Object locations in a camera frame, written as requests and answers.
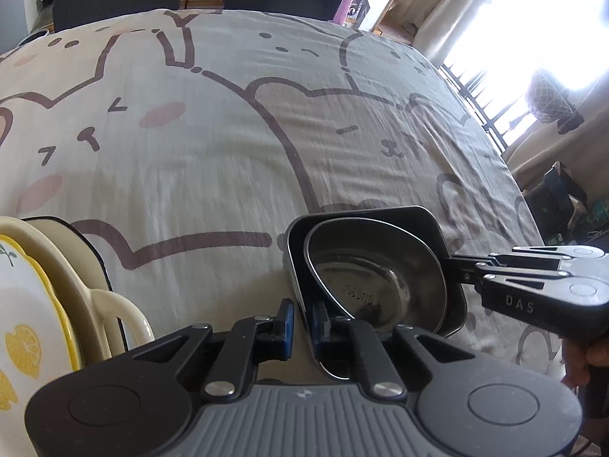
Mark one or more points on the floral yellow-rim ceramic bowl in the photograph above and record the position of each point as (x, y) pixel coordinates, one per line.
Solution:
(38, 344)

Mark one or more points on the person's right hand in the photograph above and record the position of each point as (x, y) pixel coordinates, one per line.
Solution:
(578, 359)

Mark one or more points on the small round steel bowl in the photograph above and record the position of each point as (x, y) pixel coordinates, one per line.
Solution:
(376, 280)

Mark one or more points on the bear-print tablecloth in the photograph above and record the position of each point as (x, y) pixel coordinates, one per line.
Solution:
(165, 154)

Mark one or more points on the square steel container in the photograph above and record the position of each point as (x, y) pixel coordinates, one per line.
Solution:
(428, 247)

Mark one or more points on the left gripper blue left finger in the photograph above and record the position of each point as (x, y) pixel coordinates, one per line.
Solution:
(250, 342)

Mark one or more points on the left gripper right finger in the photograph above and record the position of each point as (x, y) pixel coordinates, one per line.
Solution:
(351, 348)

